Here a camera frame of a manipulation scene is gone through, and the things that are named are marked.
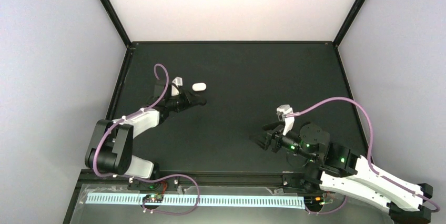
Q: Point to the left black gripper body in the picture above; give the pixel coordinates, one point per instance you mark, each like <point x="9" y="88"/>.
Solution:
<point x="178" y="104"/>

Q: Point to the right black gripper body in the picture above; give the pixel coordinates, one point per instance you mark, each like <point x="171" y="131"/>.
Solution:
<point x="275" y="135"/>

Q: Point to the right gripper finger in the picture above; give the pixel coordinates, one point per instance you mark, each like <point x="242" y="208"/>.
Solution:
<point x="260" y="140"/>
<point x="276" y="126"/>

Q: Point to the white earbud charging case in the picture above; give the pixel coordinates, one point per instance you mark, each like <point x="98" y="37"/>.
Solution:
<point x="198" y="87"/>

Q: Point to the black earbud charging case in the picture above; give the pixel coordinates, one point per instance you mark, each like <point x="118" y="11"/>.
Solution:
<point x="199" y="101"/>

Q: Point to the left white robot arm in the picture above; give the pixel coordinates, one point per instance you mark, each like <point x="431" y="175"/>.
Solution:
<point x="110" y="151"/>

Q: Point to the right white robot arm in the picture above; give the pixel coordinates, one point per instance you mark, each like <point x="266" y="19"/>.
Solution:
<point x="332" y="167"/>

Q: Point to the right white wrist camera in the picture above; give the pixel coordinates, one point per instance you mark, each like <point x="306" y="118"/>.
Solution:
<point x="284" y="113"/>

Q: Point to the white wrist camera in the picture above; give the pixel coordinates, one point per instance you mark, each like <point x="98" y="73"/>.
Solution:
<point x="284" y="113"/>
<point x="176" y="85"/>

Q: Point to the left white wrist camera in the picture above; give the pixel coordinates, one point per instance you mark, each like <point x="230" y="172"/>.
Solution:
<point x="176" y="85"/>

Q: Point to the black front mounting rail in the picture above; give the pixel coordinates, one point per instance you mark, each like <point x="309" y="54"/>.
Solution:
<point x="223" y="177"/>

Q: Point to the white slotted cable duct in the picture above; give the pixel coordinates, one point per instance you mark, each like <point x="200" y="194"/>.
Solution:
<point x="102" y="198"/>

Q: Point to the left black frame post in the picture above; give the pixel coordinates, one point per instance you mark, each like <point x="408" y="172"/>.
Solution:
<point x="108" y="7"/>

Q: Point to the black frame post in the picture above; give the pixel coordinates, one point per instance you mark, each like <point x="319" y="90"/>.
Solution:
<point x="108" y="7"/>
<point x="352" y="14"/>

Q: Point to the right black frame post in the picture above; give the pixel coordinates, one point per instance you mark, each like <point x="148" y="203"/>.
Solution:
<point x="352" y="14"/>

